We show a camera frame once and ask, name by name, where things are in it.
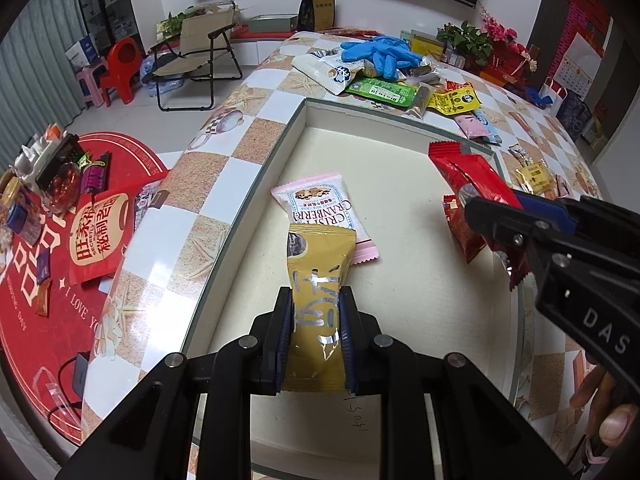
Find long red snack packet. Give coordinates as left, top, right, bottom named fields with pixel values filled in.
left=428, top=141, right=532, bottom=291

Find small green plant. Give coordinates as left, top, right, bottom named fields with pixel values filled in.
left=157, top=10, right=201, bottom=38

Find round red printed table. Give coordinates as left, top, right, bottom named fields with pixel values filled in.
left=0, top=130, right=173, bottom=448

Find clear box red candies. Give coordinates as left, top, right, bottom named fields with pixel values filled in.
left=42, top=160, right=83, bottom=211

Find small colourful snack packet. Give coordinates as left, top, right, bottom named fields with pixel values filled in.
left=507, top=144, right=535, bottom=167

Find purple snack packet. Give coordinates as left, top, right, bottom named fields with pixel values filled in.
left=80, top=152, right=113, bottom=193

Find clear yellow cake packet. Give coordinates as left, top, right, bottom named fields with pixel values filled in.
left=514, top=160, right=571, bottom=198

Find glass display cabinet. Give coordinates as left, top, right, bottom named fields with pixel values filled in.
left=75, top=0, right=141, bottom=51

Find white blue carton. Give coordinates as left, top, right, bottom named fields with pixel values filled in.
left=65, top=35, right=98, bottom=71

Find brown snack packet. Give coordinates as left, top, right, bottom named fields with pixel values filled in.
left=407, top=82, right=433, bottom=118

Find black box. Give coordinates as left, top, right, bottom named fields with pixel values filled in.
left=32, top=135, right=83, bottom=183

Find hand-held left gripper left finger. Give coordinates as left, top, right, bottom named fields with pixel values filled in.
left=52, top=287, right=296, bottom=480

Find small pink snack packet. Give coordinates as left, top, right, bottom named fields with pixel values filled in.
left=454, top=114, right=493, bottom=141

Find red wall hanging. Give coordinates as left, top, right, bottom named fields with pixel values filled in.
left=545, top=0, right=613, bottom=76

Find blue rubber gloves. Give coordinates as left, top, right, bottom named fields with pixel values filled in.
left=340, top=35, right=425, bottom=80

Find white paper bag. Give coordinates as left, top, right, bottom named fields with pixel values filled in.
left=537, top=77, right=568, bottom=116

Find white holder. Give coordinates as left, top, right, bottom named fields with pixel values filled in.
left=15, top=132, right=66, bottom=181

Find red paper bag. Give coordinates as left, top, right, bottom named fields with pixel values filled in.
left=67, top=185, right=151, bottom=286

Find grey cardboard box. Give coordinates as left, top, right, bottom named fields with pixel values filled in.
left=177, top=96, right=528, bottom=480

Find pink white snack packet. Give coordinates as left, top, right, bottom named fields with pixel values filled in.
left=270, top=172, right=379, bottom=266

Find red gift box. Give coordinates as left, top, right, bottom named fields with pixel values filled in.
left=480, top=50, right=538, bottom=88

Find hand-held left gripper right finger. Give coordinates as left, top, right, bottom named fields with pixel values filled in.
left=340, top=285, right=576, bottom=480

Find yellow green tin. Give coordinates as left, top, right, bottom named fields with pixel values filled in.
left=410, top=30, right=446, bottom=58

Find grey curtain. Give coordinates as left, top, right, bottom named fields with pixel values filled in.
left=0, top=0, right=96, bottom=171

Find dark blue paper bag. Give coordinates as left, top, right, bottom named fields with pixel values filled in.
left=557, top=87, right=593, bottom=143

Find water bottle pack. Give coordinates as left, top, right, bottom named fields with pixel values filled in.
left=140, top=55, right=186, bottom=98

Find black yellow paper bag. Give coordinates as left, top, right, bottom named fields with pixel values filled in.
left=298, top=0, right=337, bottom=31

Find large red snack packet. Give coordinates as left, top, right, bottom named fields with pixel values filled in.
left=441, top=194, right=490, bottom=265

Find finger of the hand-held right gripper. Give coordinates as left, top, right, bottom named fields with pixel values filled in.
left=465, top=195, right=551, bottom=262
left=512, top=192, right=585, bottom=233

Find pink plastic stool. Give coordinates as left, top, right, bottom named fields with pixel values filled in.
left=75, top=57, right=113, bottom=108

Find grey green tin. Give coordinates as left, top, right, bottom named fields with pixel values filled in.
left=247, top=14, right=298, bottom=35

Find yellow snack packet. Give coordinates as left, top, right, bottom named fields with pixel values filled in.
left=427, top=87, right=483, bottom=117

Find pink artificial flowers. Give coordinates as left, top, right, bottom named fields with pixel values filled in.
left=477, top=2, right=538, bottom=73

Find person's right hand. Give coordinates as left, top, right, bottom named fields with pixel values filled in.
left=569, top=364, right=637, bottom=466

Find open cardboard carton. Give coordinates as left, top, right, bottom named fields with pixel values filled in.
left=192, top=2, right=246, bottom=28

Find blue jar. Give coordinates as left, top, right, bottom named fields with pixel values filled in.
left=5, top=200, right=31, bottom=233

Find light blue snack packet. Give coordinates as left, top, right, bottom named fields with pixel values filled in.
left=480, top=110, right=503, bottom=147

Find gold snack packet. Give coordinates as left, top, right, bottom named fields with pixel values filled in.
left=281, top=223, right=358, bottom=393

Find green snack packet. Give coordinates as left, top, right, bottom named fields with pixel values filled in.
left=345, top=77, right=421, bottom=107

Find grey power bank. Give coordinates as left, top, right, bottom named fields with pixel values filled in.
left=67, top=352, right=92, bottom=396

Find green potted plant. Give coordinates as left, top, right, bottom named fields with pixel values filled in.
left=437, top=20, right=493, bottom=66

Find red plastic chair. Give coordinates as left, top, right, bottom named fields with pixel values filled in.
left=97, top=37, right=143, bottom=108

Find clear packet dark snack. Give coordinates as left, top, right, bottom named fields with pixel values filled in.
left=400, top=62, right=446, bottom=86

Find wall calendar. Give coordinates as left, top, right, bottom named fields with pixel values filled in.
left=555, top=30, right=608, bottom=96

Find checkered printed tablecloth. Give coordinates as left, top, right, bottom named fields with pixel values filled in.
left=80, top=30, right=640, bottom=480

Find beige folding chair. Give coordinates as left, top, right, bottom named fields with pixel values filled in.
left=150, top=2, right=246, bottom=111

